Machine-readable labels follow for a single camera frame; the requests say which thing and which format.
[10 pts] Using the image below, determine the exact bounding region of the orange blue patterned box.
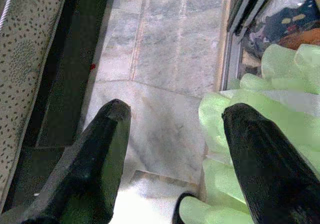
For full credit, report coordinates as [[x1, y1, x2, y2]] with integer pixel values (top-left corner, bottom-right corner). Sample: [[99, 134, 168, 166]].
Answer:
[[276, 28, 320, 51]]

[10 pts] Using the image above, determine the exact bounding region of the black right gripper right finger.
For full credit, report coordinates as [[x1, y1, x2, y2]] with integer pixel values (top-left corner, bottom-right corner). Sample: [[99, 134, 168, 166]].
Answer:
[[221, 103, 320, 224]]

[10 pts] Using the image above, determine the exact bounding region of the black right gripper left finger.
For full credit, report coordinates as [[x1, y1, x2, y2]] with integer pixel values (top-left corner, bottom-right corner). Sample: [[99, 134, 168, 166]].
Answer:
[[21, 98, 132, 224]]

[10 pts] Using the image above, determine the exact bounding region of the quilted white mattress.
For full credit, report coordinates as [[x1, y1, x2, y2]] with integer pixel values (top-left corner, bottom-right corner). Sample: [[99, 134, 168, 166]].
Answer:
[[0, 0, 71, 207]]

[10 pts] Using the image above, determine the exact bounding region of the silver wardrobe floor rail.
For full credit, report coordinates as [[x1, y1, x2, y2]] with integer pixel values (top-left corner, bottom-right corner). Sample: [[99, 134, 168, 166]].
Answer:
[[219, 0, 277, 92]]

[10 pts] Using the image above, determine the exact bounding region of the lime green cloth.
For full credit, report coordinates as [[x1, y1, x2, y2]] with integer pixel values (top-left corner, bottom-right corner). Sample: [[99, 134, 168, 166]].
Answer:
[[172, 43, 320, 224]]

